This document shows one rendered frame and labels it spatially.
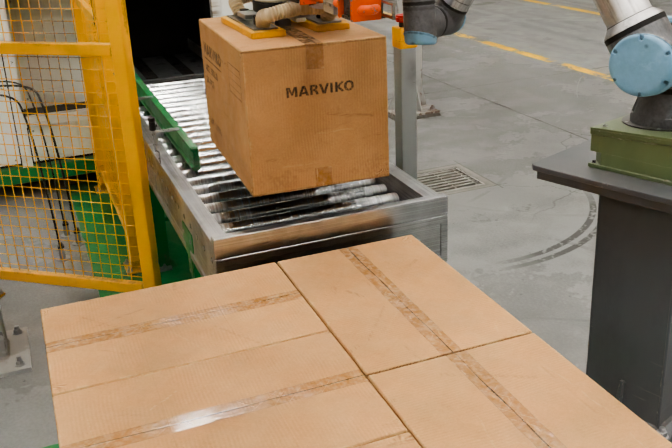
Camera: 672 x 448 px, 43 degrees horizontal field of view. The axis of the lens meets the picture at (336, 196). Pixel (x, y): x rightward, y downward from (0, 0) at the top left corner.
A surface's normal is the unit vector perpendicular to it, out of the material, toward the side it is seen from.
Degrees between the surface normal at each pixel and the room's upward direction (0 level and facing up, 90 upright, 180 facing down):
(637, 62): 92
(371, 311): 0
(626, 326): 90
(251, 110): 90
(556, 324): 0
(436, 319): 0
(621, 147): 90
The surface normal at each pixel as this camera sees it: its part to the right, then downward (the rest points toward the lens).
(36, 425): -0.04, -0.93
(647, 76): -0.55, 0.34
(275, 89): 0.32, 0.32
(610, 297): -0.73, 0.27
